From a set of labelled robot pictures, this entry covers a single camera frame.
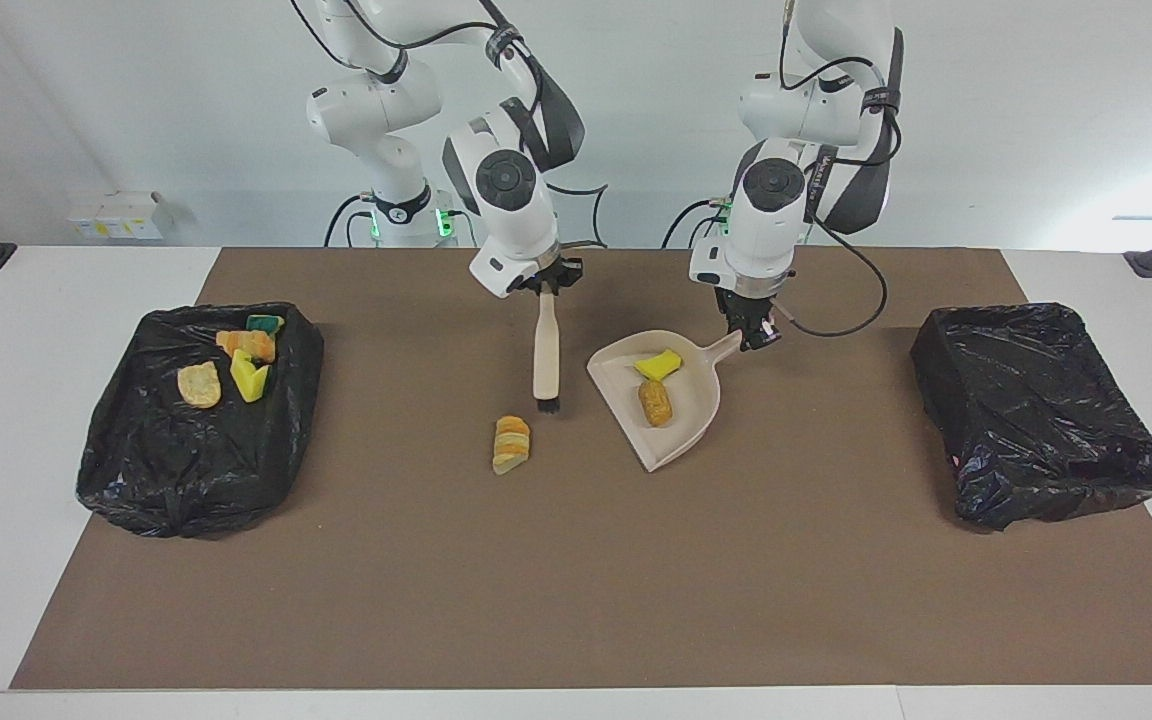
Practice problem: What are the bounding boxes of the beige hand brush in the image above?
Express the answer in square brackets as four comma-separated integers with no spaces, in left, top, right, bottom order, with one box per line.
[533,290,563,416]

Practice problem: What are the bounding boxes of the beige plastic dustpan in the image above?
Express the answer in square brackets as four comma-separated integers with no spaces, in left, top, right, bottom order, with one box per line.
[586,329,744,473]

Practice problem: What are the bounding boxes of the small yellow sponge piece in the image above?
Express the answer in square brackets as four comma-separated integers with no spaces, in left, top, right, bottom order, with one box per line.
[633,348,685,382]

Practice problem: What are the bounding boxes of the brown bread roll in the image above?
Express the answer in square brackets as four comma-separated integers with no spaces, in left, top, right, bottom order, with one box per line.
[638,379,674,429]

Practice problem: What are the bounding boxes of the striped croissant piece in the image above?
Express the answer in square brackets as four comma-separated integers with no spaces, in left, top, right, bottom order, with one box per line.
[492,415,532,476]

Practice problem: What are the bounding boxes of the orange striped bread slice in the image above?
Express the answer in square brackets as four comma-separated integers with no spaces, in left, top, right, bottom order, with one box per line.
[215,330,277,364]

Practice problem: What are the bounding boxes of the yellow sponge block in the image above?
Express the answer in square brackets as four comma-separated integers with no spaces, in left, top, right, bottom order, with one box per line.
[230,349,271,404]

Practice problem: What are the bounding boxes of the pale bread chunk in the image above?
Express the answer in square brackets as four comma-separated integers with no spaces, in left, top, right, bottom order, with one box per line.
[177,362,224,409]

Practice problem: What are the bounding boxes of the black bag lined bin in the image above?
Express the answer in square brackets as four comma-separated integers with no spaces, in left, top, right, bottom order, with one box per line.
[76,301,326,540]
[910,302,1152,532]

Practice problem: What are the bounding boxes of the brown table mat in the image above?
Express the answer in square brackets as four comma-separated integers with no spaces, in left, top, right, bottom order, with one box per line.
[11,247,1152,690]

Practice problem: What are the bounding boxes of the white socket box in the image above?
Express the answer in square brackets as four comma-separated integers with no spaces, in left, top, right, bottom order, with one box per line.
[68,192,165,241]

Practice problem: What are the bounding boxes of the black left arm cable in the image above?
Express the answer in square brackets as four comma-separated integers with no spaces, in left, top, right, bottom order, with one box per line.
[776,0,889,339]

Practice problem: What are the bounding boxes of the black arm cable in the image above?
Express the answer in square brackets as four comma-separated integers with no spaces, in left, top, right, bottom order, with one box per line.
[291,0,609,251]
[776,0,889,339]

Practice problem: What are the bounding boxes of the black left base cable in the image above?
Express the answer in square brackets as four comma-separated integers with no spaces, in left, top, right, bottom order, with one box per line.
[661,195,732,249]

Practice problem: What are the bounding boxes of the black base cable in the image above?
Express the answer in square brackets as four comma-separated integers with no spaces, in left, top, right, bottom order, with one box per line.
[324,193,377,248]
[661,195,732,249]

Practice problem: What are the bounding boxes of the black right base cable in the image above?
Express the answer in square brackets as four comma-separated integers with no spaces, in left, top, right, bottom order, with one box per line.
[324,193,377,248]

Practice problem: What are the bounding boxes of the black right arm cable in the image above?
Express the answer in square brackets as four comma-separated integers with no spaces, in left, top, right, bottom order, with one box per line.
[291,0,609,251]

